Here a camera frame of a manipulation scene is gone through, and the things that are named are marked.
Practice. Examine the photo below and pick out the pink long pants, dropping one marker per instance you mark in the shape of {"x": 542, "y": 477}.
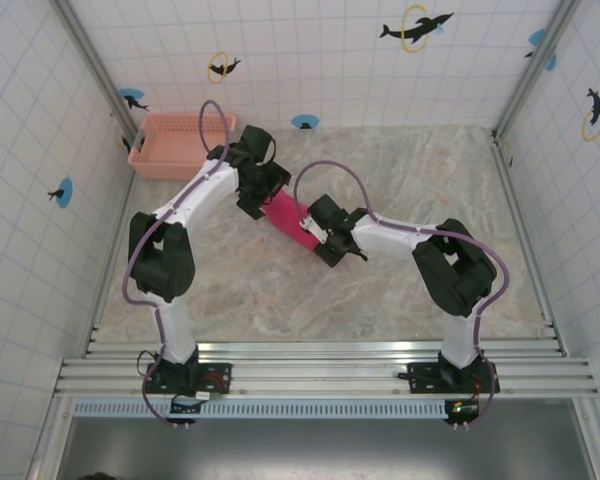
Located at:
{"x": 285, "y": 215}

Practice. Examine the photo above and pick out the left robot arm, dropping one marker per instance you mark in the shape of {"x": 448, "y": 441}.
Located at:
{"x": 160, "y": 260}

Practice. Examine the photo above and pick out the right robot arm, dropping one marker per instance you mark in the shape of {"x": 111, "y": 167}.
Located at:
{"x": 455, "y": 270}

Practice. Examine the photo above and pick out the blue circle dolphin sticker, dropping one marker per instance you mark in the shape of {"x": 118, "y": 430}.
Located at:
{"x": 537, "y": 36}
{"x": 305, "y": 121}
{"x": 65, "y": 192}
{"x": 132, "y": 97}

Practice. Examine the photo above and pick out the pink plastic basket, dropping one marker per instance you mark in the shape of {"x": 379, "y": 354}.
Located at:
{"x": 170, "y": 150}

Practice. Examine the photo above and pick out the right connector board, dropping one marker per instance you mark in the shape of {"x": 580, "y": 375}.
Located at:
{"x": 462, "y": 410}

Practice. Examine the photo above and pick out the connector board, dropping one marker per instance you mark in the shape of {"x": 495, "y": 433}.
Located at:
{"x": 185, "y": 407}
{"x": 462, "y": 410}

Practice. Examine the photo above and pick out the left connector board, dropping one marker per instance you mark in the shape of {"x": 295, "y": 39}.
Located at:
{"x": 185, "y": 407}

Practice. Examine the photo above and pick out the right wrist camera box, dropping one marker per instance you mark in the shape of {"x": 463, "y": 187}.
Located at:
{"x": 314, "y": 229}

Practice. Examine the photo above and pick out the aluminium mounting rail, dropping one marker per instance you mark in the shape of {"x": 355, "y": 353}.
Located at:
{"x": 320, "y": 370}

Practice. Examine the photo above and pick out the aluminium side rail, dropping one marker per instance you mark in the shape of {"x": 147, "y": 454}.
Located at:
{"x": 514, "y": 200}
{"x": 126, "y": 210}

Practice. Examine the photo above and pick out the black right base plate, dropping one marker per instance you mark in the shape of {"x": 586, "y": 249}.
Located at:
{"x": 415, "y": 382}

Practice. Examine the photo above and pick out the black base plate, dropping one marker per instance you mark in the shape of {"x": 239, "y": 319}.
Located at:
{"x": 227, "y": 367}
{"x": 415, "y": 382}

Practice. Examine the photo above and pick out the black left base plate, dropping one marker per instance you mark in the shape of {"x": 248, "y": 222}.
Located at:
{"x": 227, "y": 367}

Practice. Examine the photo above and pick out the aluminium corner post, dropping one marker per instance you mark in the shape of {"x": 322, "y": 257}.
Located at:
{"x": 536, "y": 67}
{"x": 96, "y": 65}

